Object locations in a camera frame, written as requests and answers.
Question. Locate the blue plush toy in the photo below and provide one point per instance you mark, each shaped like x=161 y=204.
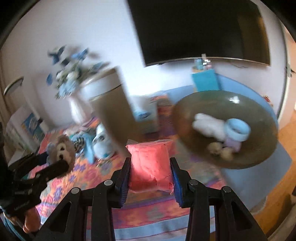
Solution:
x=104 y=143

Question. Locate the floral orange blanket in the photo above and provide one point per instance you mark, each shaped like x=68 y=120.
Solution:
x=143 y=213

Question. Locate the blue round container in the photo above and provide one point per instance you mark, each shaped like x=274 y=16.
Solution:
x=237 y=129

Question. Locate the blue artificial flowers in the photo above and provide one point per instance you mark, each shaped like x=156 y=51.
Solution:
x=69 y=76

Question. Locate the white plush toy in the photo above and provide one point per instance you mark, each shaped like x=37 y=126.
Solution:
x=208 y=126

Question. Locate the white ribbed vase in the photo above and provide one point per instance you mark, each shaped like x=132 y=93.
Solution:
x=77 y=109

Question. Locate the pen holder with items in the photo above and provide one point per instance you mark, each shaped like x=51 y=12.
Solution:
x=203 y=62

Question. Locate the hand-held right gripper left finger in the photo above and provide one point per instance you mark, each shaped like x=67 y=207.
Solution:
x=124 y=187

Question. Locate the pink soft packet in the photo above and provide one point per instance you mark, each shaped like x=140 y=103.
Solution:
x=150 y=166

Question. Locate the brown monkey plush toy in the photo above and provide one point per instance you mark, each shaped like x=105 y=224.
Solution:
x=61 y=148

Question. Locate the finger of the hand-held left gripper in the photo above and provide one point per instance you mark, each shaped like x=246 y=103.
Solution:
x=55 y=170
x=32 y=162

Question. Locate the person's left hand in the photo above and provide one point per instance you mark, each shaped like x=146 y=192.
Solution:
x=31 y=220

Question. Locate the light blue tablecloth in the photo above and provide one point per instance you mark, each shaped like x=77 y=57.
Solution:
x=249 y=180

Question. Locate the brown round basin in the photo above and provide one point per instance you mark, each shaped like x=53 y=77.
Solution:
x=208 y=102

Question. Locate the beige cylindrical bin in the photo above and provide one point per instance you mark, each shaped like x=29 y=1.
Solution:
x=111 y=111

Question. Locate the black television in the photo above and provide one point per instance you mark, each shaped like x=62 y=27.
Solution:
x=196 y=30

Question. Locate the teal box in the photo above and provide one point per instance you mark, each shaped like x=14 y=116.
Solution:
x=205 y=81

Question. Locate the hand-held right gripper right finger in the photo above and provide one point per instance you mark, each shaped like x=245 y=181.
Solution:
x=178 y=188

